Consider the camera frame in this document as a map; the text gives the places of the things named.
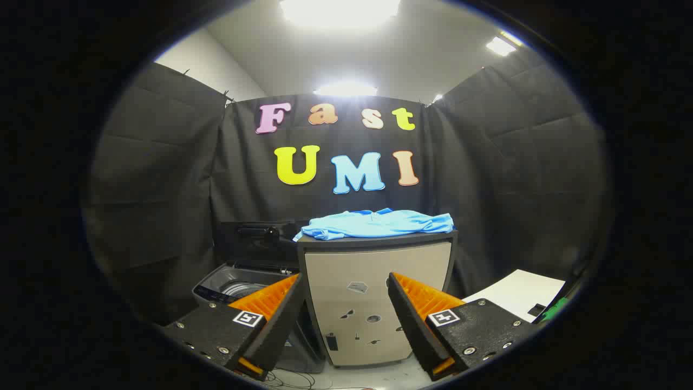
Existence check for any large ceiling light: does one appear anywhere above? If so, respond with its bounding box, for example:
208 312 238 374
279 0 401 29

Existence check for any black backdrop cloth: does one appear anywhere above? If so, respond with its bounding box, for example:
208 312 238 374
81 51 615 326

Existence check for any green object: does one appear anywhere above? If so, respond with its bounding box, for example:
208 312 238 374
541 297 570 324

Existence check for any white board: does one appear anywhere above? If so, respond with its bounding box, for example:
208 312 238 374
462 269 566 324

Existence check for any grey washing machine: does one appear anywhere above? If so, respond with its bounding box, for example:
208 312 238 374
192 264 325 374

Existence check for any oblong ceiling light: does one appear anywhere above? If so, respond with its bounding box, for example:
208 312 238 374
314 81 378 98

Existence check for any light blue shirt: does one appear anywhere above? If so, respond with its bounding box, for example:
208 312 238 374
292 208 454 242

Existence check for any beige cabinet with dark top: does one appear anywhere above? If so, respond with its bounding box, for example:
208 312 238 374
296 230 459 368

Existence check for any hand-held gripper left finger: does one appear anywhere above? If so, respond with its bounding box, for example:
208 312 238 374
162 272 309 381

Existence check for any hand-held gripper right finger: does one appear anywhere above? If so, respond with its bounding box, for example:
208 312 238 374
387 272 537 381

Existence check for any rectangular ceiling light panel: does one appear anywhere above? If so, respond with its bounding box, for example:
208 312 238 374
486 31 525 57

